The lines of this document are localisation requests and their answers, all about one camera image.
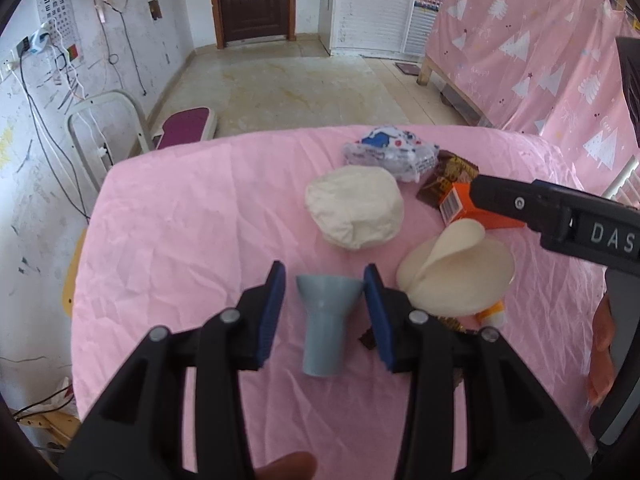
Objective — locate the pink tree print curtain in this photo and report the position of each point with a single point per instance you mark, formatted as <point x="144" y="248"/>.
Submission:
<point x="525" y="60"/>

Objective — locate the cream round pads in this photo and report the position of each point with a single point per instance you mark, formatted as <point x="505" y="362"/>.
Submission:
<point x="455" y="275"/>

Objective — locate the person's left hand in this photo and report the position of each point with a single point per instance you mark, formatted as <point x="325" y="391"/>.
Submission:
<point x="287" y="467"/>

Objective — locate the dark brown door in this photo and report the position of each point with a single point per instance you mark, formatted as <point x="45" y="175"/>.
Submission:
<point x="252" y="0"/>

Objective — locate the yellow stool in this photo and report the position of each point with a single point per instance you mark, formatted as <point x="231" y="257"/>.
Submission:
<point x="72" y="280"/>

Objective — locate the pink tablecloth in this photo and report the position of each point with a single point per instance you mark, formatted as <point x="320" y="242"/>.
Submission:
<point x="200" y="235"/>

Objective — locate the brown wall plate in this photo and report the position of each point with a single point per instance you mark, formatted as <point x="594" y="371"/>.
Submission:
<point x="155" y="10"/>

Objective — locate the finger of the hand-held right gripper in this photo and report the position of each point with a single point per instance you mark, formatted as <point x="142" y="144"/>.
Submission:
<point x="550" y="187"/>
<point x="520" y="203"/>

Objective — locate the wooden bed frame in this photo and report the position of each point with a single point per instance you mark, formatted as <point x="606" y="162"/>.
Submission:
<point x="427" y="67"/>

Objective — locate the grey-blue plastic cup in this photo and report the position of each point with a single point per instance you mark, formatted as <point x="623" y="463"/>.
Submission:
<point x="322" y="330"/>

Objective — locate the white round fabric pouch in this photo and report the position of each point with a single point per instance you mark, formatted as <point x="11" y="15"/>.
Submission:
<point x="355" y="207"/>

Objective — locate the blue patterned plastic bag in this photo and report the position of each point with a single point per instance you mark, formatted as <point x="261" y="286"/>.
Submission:
<point x="390" y="152"/>

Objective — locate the orange cardboard box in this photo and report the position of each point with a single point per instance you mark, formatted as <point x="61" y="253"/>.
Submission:
<point x="462" y="200"/>

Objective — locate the large brown snack wrapper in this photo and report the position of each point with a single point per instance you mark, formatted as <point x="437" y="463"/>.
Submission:
<point x="452" y="324"/>

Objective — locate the plugged wall charger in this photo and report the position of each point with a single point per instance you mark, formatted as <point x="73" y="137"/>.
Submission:
<point x="40" y="42"/>

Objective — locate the dark floor mat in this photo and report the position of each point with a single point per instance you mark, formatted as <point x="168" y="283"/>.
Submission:
<point x="410" y="68"/>

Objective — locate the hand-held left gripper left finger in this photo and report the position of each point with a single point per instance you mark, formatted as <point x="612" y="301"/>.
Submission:
<point x="270" y="310"/>

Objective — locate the small brown snack wrapper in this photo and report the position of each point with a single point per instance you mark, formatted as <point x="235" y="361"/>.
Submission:
<point x="447" y="175"/>

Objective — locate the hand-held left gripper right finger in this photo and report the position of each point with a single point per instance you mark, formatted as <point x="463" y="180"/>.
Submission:
<point x="380" y="320"/>

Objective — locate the person's right hand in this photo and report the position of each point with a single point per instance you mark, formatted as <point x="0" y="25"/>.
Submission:
<point x="600" y="350"/>

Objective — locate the white chair with purple seat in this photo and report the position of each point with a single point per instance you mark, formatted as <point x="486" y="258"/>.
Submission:
<point x="185" y="127"/>

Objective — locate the white wall socket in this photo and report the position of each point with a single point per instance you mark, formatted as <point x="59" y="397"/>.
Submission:
<point x="6" y="69"/>

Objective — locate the eye chart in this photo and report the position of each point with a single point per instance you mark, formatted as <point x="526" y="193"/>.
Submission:
<point x="57" y="5"/>

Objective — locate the white louvred wardrobe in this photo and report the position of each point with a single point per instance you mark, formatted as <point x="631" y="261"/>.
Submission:
<point x="372" y="5"/>

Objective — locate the white slatted metal chair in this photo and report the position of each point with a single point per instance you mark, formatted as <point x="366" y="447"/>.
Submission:
<point x="625" y="182"/>

